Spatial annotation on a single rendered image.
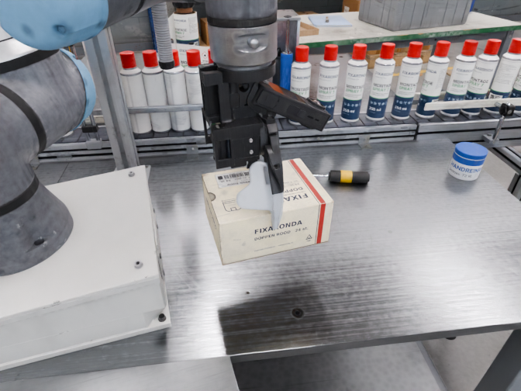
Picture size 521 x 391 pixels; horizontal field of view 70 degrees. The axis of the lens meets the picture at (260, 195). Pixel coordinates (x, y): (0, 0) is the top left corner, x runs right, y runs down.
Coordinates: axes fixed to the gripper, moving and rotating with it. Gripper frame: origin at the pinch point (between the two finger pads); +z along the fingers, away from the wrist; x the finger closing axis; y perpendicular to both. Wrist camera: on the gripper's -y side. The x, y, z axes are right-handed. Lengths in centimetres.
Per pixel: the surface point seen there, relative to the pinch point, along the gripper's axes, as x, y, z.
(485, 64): -37, -74, -1
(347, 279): 4.6, -13.5, 17.8
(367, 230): -6.0, -23.5, 18.0
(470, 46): -38, -69, -5
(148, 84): -53, 13, -1
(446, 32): -158, -170, 26
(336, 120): -45, -36, 13
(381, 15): -179, -135, 17
